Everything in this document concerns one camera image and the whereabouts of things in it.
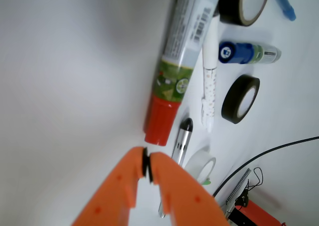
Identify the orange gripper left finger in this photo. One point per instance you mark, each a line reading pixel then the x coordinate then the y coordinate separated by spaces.
pixel 111 203

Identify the red cap marker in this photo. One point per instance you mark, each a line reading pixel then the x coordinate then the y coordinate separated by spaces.
pixel 188 27

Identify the light blue pen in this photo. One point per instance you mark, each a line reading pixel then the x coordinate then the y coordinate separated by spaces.
pixel 287 9

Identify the white dotted pen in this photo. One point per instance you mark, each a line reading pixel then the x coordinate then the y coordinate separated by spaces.
pixel 209 59

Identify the small black tape roll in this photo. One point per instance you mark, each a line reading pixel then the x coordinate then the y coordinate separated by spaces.
pixel 240 98

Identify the large black tape roll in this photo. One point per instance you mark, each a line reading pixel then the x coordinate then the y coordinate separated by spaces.
pixel 240 12

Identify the silver black tip pen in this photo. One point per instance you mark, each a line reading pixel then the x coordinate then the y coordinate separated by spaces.
pixel 182 141

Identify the white tape roll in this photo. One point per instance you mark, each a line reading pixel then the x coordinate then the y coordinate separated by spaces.
pixel 201 165

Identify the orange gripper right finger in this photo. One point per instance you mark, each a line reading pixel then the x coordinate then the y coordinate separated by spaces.
pixel 183 198

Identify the blue cap marker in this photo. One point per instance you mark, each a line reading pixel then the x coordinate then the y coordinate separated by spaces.
pixel 247 53

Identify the spiral notebook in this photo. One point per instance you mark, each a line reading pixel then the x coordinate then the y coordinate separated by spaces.
pixel 237 191

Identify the orange robot base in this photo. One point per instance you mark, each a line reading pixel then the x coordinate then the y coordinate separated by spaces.
pixel 250 214

